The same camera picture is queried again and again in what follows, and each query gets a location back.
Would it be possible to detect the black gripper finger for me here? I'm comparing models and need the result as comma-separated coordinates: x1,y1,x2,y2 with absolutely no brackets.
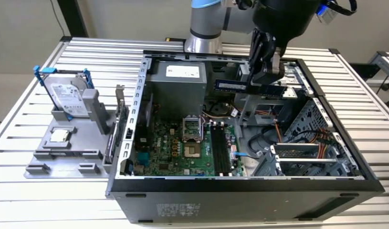
248,30,289,95

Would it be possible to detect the grey metal drive cage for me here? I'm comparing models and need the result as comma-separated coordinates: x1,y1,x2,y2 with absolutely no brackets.
234,61,312,126

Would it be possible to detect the round CPU cooler fan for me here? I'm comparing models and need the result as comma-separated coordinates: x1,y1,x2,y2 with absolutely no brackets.
210,101,236,116

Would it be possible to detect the grey power supply unit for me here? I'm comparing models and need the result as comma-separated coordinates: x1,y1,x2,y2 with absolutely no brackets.
146,61,209,121

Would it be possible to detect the aluminium side table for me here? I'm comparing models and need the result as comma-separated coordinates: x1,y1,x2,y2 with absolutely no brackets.
365,51,389,84

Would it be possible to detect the metal socket cover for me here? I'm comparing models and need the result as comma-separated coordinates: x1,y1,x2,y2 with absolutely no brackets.
182,115,203,142

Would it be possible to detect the metal disk bay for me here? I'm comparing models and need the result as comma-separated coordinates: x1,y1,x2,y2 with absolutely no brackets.
253,142,357,177

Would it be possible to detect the CPU socket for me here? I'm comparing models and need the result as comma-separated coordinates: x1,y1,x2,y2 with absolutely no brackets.
182,140,203,159

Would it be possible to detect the green motherboard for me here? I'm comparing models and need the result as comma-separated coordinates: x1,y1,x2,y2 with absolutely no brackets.
133,118,246,177

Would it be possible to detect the teal expansion slot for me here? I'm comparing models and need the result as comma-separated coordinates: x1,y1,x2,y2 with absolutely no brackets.
137,152,150,167

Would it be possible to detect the black PC case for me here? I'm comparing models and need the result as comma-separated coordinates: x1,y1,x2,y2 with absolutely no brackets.
105,49,387,225

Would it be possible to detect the silver hard disk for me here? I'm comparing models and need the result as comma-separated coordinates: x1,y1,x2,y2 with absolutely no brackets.
42,73,91,119

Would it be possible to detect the grey parts rack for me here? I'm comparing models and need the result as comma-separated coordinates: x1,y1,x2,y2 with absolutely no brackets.
24,88,131,180

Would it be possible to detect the blue disk carrier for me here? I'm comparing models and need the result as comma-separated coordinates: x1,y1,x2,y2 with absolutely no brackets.
32,66,95,122

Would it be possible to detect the silver CPU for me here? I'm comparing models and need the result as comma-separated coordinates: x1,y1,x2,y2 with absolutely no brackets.
50,130,71,143

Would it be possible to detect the silver camera in black bracket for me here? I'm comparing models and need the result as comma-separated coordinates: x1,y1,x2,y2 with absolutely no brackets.
314,2,339,25

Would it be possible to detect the grey wire bundle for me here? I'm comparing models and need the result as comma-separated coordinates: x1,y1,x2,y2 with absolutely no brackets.
201,110,232,120

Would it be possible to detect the thin orange wire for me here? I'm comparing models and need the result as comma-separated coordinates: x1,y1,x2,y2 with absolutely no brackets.
274,120,282,144

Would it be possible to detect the black table bracket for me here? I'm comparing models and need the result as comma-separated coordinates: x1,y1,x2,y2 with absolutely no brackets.
349,62,380,79

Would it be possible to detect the black looped wire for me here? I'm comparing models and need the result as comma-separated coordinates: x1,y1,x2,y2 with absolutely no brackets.
246,132,273,160

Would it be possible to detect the orange yellow wire bundle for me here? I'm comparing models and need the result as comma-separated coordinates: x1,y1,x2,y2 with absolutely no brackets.
314,127,336,160

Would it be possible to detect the black vertical post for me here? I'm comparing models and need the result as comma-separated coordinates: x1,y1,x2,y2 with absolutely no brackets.
55,0,90,38

